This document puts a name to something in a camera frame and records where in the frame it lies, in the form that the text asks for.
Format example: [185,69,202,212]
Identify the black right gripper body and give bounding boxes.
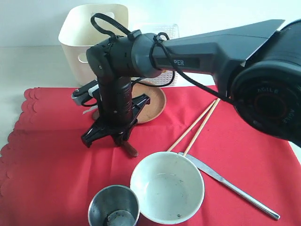
[81,94,150,147]

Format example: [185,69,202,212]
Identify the dark wooden spoon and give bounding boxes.
[92,110,139,157]

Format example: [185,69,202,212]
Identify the brown round plate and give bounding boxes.
[132,83,166,124]

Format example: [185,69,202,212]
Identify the stainless steel cup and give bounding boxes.
[87,185,140,226]

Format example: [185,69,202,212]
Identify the silver table knife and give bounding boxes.
[185,154,280,220]

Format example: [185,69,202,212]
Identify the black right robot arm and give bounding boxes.
[81,13,301,146]

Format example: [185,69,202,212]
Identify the white perforated plastic basket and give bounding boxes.
[132,23,180,86]

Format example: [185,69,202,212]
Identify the pale green bowl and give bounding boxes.
[130,152,205,225]

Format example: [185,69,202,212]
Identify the left wooden chopstick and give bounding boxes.
[167,100,216,152]

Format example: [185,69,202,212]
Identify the red scalloped cloth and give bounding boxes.
[0,87,301,226]

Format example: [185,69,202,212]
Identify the cream plastic bin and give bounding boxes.
[58,4,128,86]

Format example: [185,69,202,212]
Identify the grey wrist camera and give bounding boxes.
[71,79,99,107]

